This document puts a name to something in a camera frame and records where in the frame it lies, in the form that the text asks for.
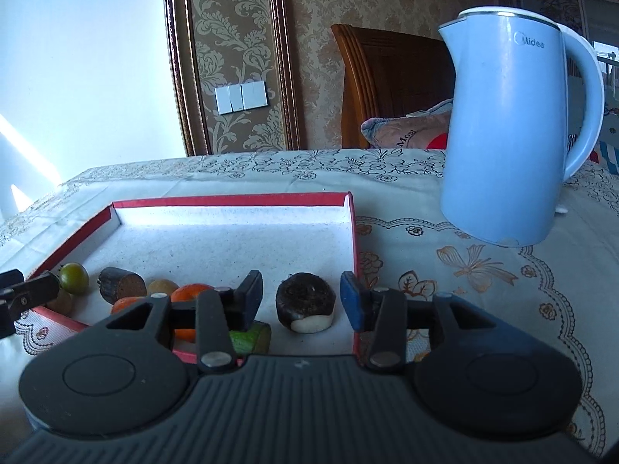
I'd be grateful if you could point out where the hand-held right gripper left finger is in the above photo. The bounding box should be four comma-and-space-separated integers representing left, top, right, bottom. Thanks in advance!
104, 271, 265, 374

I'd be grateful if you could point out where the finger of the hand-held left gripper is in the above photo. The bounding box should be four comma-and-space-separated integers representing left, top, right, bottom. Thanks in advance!
0, 268, 26, 298
9, 271, 62, 322

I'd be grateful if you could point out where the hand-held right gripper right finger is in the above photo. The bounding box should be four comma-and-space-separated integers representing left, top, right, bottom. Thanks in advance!
340, 271, 490, 371

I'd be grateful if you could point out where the green tomato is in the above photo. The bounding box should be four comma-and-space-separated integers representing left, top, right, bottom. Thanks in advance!
59, 262, 90, 295
47, 289, 75, 316

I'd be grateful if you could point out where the green cucumber piece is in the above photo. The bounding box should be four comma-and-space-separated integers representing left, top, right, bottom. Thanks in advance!
228, 321, 272, 355

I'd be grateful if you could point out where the dark-skinned white-fleshed chunk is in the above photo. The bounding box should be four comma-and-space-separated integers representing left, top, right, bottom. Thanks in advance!
275, 273, 336, 334

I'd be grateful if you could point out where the red cardboard box tray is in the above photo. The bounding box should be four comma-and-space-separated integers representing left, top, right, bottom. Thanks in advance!
24, 192, 361, 366

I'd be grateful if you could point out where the mandarin orange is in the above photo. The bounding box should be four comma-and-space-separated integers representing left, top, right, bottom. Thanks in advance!
111, 296, 147, 314
170, 283, 214, 342

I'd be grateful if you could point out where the dark sugarcane piece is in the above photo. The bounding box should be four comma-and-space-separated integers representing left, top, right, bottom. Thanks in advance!
98, 267, 146, 304

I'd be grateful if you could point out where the brown kiwi fruit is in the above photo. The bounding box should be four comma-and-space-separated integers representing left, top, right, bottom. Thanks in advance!
146, 278, 180, 299

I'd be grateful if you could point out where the patterned cushion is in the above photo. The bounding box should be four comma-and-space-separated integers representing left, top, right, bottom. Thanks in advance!
361, 98, 453, 150

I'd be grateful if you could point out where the brown wooden chair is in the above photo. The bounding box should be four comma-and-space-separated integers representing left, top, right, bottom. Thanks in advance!
331, 24, 456, 150

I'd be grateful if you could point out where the light blue electric kettle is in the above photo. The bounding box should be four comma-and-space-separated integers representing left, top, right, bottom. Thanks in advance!
438, 7, 606, 247

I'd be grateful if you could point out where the striped colourful cloth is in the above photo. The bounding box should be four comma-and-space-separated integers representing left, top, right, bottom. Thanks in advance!
592, 106, 619, 176

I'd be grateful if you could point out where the white wall light switch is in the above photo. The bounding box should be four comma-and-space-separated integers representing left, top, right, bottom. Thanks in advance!
214, 81, 267, 115

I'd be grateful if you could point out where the brown wooden wall moulding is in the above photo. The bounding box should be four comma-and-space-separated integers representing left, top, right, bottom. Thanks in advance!
162, 0, 303, 157

